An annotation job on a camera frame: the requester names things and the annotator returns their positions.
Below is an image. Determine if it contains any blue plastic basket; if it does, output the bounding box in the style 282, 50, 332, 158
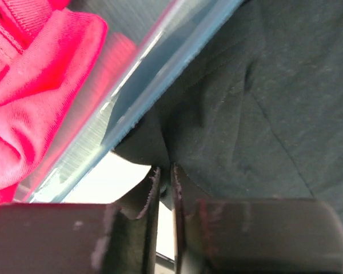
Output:
14, 1, 240, 203

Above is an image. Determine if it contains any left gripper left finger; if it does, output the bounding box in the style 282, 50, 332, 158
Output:
0, 168, 160, 273

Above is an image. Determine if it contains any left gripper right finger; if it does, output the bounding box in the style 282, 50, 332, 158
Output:
170, 164, 343, 273

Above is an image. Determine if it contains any black t-shirt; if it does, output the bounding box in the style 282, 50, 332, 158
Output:
114, 1, 343, 222

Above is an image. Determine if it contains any red t-shirt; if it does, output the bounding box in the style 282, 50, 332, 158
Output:
0, 0, 138, 212

